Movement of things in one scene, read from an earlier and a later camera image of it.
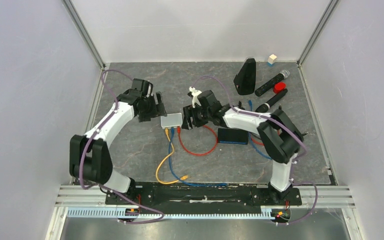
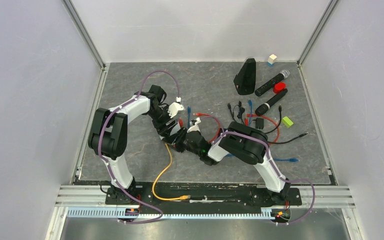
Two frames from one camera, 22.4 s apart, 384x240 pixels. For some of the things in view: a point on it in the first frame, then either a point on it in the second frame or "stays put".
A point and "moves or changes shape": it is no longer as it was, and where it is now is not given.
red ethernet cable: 178,133 moves or changes shape
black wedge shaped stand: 244,81 stays put
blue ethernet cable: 172,130 moves or changes shape
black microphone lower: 266,106 stays put
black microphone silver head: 282,75 stays put
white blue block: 271,59 stays put
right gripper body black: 201,116 -> 181,143
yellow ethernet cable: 157,175 -> 182,197
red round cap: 279,87 stays put
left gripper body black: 151,109 -> 161,119
